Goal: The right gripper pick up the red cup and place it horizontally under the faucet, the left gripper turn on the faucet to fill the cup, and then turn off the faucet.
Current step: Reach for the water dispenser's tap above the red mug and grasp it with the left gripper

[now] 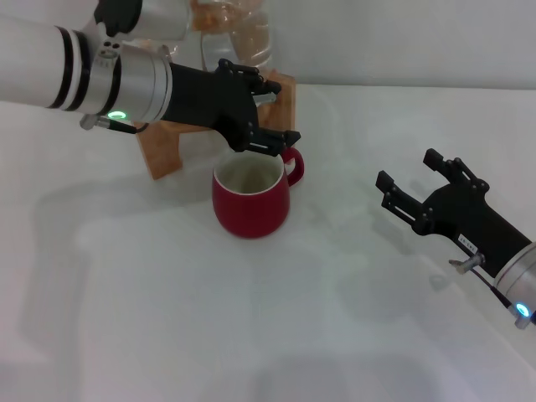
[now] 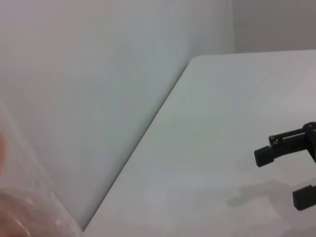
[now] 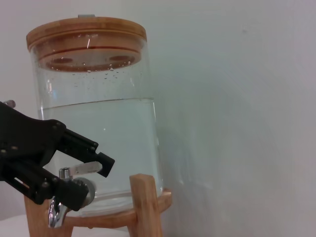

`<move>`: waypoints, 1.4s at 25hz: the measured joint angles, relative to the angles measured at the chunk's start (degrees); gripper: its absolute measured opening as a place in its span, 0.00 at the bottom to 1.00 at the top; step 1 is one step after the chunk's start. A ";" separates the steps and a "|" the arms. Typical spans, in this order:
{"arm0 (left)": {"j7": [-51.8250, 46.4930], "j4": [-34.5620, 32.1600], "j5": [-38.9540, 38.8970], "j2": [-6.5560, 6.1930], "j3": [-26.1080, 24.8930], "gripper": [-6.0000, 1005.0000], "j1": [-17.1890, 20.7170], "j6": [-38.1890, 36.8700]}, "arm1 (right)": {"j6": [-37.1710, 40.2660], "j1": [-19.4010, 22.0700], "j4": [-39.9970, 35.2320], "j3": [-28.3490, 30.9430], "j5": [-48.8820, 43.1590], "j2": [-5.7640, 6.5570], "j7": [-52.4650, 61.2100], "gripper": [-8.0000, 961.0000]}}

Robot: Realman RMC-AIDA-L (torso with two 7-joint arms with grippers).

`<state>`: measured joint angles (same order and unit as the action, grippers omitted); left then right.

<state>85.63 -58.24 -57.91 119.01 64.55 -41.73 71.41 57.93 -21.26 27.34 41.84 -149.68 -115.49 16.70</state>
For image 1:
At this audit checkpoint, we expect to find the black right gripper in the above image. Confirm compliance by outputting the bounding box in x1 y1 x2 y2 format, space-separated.
375 148 535 280

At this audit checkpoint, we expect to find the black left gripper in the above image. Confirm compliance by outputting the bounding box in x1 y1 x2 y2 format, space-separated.
161 59 302 158

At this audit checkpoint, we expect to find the red ceramic cup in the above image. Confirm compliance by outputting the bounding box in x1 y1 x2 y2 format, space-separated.
211 146 306 240

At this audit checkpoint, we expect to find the glass water dispenser jar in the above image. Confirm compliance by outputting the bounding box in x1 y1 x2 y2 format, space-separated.
158 0 277 80

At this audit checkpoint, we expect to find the wooden dispenser stand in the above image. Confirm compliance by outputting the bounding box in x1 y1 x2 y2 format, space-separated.
133 70 297 181

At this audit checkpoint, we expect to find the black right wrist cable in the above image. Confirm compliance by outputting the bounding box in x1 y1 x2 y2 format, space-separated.
448 253 536 330

